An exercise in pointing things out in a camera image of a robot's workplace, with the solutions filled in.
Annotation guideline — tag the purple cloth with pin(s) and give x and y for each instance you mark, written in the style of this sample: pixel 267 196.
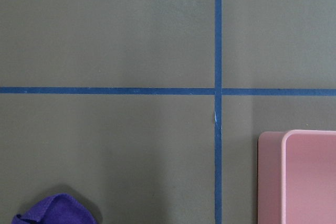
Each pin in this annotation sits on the purple cloth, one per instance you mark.
pixel 58 208

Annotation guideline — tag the pink plastic bin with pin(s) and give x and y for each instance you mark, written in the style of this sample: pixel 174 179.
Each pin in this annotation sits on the pink plastic bin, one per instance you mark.
pixel 296 177

